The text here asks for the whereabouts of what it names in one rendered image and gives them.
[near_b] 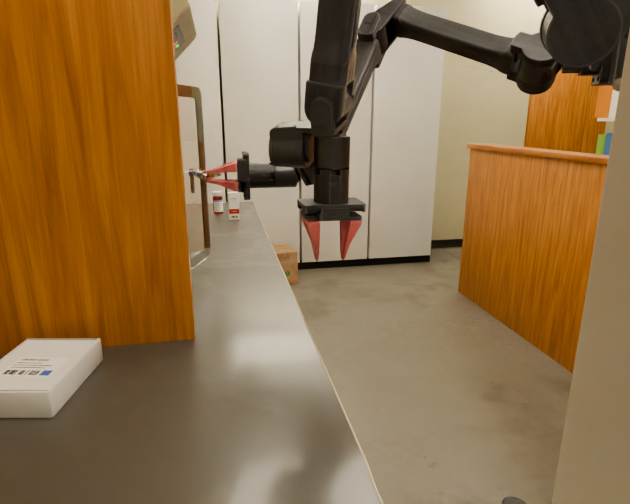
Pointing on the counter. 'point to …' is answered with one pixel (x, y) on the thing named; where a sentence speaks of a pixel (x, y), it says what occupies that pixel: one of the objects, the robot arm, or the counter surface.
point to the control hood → (181, 15)
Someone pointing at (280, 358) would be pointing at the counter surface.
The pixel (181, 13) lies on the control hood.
